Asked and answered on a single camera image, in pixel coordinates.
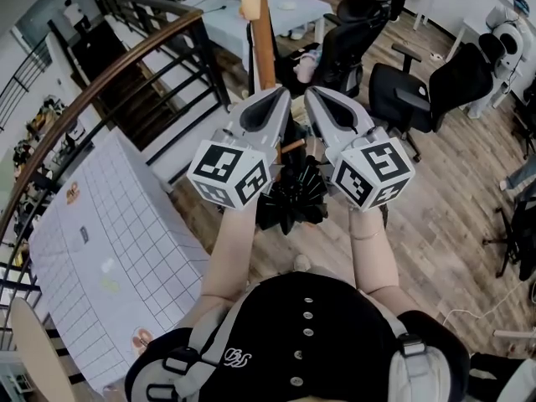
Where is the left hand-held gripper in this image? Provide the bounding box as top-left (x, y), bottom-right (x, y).
top-left (186, 86), bottom-right (293, 214)

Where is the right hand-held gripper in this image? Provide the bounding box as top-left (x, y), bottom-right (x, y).
top-left (303, 85), bottom-right (416, 214)

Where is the person's left forearm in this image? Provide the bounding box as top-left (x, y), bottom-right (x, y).
top-left (199, 207), bottom-right (263, 309)

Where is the person's right forearm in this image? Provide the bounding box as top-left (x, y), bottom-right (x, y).
top-left (347, 207), bottom-right (401, 296)

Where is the pastel plush bag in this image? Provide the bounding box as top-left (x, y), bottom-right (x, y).
top-left (292, 48), bottom-right (324, 82)

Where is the black office chair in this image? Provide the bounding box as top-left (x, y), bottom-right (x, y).
top-left (481, 190), bottom-right (536, 282)
top-left (322, 0), bottom-right (397, 100)
top-left (368, 31), bottom-right (506, 162)

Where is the white table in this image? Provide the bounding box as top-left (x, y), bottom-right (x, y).
top-left (200, 0), bottom-right (334, 64)

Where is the black railing with wooden handrail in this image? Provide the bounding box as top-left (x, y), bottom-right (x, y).
top-left (0, 0), bottom-right (231, 309)

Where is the black gear stand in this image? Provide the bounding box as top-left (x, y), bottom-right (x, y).
top-left (513, 90), bottom-right (536, 158)

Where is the table with grid tablecloth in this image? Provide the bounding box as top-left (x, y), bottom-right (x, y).
top-left (28, 131), bottom-right (210, 393)

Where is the person's black shirt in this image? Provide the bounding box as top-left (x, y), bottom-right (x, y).
top-left (124, 271), bottom-right (472, 402)

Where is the round wooden side table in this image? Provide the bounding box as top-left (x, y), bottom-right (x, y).
top-left (8, 297), bottom-right (80, 402)

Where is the grey backpack strap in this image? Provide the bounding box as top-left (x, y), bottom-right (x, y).
top-left (359, 291), bottom-right (451, 402)
top-left (146, 285), bottom-right (260, 402)

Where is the white floor cable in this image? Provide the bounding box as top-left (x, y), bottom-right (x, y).
top-left (441, 281), bottom-right (524, 326)

